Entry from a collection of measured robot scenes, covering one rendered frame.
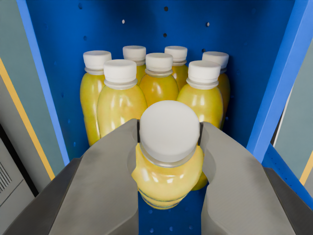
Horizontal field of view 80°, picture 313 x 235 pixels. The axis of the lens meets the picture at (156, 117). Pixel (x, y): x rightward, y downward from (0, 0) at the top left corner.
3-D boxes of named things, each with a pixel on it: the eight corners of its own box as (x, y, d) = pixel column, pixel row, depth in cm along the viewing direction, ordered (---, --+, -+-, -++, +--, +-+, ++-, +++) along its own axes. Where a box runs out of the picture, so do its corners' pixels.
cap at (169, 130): (207, 148, 12) (214, 137, 11) (153, 172, 12) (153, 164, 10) (180, 104, 14) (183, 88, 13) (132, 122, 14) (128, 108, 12)
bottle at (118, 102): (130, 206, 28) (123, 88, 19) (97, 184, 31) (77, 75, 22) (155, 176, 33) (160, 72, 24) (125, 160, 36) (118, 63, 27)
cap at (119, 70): (122, 83, 21) (121, 66, 20) (97, 76, 23) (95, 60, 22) (142, 74, 24) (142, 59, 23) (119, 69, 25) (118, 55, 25)
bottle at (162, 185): (193, 198, 28) (242, 159, 12) (150, 220, 27) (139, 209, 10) (172, 156, 31) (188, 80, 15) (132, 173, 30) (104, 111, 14)
